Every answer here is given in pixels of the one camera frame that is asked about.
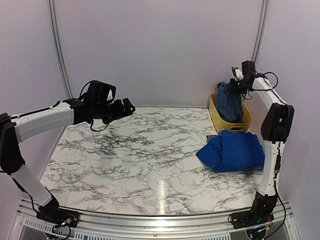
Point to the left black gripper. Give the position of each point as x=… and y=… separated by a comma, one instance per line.
x=119, y=112

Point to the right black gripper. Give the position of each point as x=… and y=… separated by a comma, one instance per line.
x=232, y=88

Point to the grey-blue garment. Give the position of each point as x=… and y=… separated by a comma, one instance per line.
x=228, y=104

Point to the blue pleated skirt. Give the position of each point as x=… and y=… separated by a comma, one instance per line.
x=233, y=152

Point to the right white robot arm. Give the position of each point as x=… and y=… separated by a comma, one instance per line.
x=275, y=130

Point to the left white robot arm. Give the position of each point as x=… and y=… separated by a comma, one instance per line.
x=14, y=129

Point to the yellow plastic basket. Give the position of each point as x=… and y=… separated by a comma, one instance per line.
x=221, y=125

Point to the blue checked folded shirt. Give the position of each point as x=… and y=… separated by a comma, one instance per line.
x=212, y=137

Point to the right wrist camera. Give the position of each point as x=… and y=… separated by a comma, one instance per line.
x=246, y=68

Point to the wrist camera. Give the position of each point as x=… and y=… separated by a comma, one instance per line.
x=100, y=92
x=246, y=68

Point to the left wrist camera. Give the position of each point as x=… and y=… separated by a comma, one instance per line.
x=100, y=92

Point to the left aluminium wall profile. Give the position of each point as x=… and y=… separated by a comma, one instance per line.
x=52, y=10

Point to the aluminium wall profile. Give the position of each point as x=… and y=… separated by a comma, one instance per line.
x=52, y=10
x=263, y=16

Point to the right aluminium wall profile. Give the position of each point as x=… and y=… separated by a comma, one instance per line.
x=263, y=16

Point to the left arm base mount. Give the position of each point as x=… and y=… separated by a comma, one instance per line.
x=62, y=218

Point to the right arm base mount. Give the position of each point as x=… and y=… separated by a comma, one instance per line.
x=244, y=219

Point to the aluminium table front rail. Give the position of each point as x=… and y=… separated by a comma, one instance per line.
x=108, y=226

